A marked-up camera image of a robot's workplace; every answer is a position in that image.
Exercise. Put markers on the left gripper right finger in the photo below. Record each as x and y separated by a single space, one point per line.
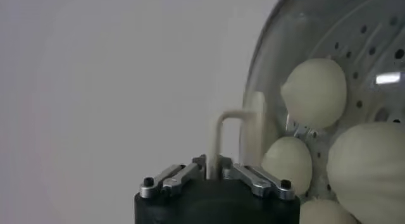
256 181

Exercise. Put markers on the white steamed baozi bun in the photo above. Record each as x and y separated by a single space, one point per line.
326 214
314 92
288 163
370 171

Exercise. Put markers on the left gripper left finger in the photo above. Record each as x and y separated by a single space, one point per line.
177 179

